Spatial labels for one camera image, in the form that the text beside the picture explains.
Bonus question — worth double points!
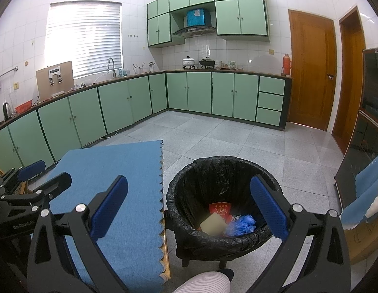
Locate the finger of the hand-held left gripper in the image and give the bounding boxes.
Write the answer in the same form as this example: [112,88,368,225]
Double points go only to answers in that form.
[1,159,46,190]
[30,172,73,211]

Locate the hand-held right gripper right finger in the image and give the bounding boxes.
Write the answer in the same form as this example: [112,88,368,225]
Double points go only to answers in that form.
[250,175,351,293]

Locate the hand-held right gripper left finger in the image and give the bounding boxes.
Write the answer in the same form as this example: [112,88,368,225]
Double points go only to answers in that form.
[27,175,129,293]

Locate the blue disposable glove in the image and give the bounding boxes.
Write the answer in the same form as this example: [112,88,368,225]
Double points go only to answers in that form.
[224,214,257,237]

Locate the red paper envelope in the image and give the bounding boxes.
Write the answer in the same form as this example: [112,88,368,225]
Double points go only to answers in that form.
[208,202,232,223]

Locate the yellow sponge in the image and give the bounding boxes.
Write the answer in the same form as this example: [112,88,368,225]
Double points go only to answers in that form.
[199,213,228,235]

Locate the black lined trash bin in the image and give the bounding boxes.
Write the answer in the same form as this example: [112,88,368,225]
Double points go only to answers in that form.
[165,156,282,268]

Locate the blue table mat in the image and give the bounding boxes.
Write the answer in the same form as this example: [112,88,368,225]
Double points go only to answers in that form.
[32,140,165,293]
[340,159,378,229]

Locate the brown board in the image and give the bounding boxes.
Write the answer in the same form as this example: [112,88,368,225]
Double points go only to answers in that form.
[36,61,74,100]

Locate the green base cabinets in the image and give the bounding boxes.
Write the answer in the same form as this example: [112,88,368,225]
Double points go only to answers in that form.
[0,70,293,171]

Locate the metal towel bar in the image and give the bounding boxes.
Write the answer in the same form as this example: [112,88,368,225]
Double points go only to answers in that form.
[0,66,19,78]

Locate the white device on board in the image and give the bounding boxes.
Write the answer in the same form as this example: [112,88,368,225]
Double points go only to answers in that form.
[49,66,64,83]

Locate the light wooden table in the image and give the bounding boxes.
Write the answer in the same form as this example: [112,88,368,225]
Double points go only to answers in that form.
[341,214,378,266]

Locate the dark glass cabinet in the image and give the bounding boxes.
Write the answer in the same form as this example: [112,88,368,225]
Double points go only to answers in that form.
[334,48,378,211]

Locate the white window blind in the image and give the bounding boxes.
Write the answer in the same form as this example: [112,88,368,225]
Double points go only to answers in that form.
[46,1,122,80]

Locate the row of glass jars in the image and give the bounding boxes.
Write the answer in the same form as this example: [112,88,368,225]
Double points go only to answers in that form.
[215,60,243,70]

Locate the range hood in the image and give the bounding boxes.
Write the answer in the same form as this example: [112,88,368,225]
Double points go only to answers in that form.
[172,26,217,39]

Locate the white floor cable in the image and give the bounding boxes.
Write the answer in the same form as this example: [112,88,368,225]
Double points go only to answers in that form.
[85,130,119,147]

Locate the wooden door with handle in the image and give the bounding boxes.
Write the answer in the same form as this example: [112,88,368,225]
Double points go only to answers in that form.
[288,9,337,132]

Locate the green wall cabinets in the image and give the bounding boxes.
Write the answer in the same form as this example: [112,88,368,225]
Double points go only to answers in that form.
[146,0,271,48]

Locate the blue hood duct cover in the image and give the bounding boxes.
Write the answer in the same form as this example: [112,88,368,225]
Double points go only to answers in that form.
[187,9,206,27]

